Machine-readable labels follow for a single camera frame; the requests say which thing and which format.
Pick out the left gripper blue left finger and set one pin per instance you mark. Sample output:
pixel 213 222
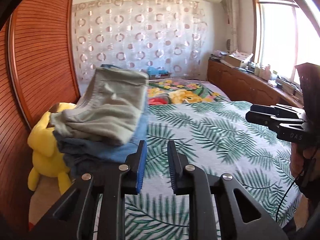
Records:
pixel 135 175

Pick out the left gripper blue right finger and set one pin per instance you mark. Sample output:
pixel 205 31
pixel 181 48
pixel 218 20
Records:
pixel 180 183

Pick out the grey-green pants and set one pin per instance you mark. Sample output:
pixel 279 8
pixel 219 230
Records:
pixel 109 110

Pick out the person's right hand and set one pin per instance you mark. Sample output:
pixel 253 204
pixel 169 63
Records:
pixel 297 161

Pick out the palm leaf bed sheet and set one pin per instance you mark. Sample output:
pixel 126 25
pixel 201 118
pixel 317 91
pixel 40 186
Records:
pixel 215 137

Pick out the folded blue jeans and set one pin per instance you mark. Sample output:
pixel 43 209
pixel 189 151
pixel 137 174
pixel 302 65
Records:
pixel 79 154

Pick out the pink bottle on cabinet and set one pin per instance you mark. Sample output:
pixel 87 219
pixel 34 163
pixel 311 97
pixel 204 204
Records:
pixel 267 73

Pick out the wooden sideboard cabinet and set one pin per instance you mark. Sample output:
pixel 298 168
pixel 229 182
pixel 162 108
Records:
pixel 241 86

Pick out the floral bed cover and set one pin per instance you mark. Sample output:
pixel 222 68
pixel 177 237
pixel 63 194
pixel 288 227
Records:
pixel 178 91

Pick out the yellow plush toy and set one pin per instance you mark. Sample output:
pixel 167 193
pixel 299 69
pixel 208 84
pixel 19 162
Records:
pixel 47 159

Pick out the cardboard box on cabinet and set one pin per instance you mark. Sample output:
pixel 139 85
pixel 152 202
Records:
pixel 238 59

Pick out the blue toy at bedhead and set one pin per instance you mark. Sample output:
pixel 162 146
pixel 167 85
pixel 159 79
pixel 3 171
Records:
pixel 157 73

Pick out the pink circle pattern curtain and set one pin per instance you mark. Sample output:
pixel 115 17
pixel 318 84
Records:
pixel 136 34

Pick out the wooden louvered wardrobe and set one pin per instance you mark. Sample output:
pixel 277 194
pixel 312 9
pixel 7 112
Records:
pixel 37 70

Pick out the side window curtain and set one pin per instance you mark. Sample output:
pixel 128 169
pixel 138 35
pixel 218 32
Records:
pixel 232 11

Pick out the window with wooden frame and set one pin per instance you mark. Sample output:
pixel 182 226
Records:
pixel 285 37

